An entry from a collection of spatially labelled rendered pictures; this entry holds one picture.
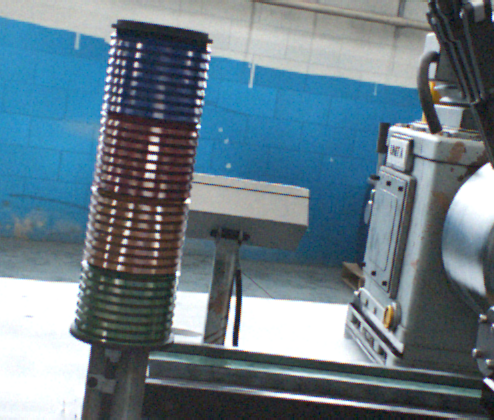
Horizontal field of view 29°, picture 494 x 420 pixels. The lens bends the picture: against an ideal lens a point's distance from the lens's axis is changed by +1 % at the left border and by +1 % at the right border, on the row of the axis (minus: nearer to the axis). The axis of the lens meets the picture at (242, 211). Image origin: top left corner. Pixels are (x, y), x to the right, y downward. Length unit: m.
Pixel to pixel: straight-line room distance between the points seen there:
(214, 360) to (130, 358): 0.38
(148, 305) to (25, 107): 5.75
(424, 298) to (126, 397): 0.85
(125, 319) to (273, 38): 6.05
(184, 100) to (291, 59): 6.07
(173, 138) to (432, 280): 0.89
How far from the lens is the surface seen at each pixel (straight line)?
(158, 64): 0.55
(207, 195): 1.09
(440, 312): 1.41
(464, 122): 1.51
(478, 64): 0.94
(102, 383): 0.59
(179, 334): 1.50
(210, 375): 0.96
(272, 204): 1.10
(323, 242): 6.85
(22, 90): 6.29
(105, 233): 0.56
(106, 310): 0.57
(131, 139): 0.55
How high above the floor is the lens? 1.19
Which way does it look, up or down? 7 degrees down
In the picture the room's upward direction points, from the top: 8 degrees clockwise
